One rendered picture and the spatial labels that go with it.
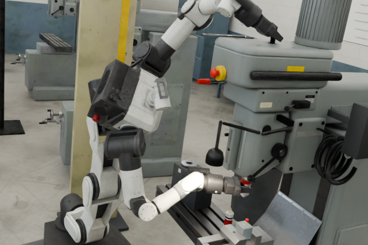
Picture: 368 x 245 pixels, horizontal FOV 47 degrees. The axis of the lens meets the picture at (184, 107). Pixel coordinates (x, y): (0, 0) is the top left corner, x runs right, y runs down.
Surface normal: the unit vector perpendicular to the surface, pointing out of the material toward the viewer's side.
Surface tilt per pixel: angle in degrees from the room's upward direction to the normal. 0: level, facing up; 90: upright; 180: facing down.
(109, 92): 58
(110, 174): 95
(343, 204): 89
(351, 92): 90
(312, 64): 90
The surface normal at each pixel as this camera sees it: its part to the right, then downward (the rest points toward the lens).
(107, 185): 0.59, 0.15
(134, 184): 0.41, 0.09
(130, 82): 0.56, -0.24
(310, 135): 0.46, 0.31
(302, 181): -0.88, 0.02
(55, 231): 0.13, -0.95
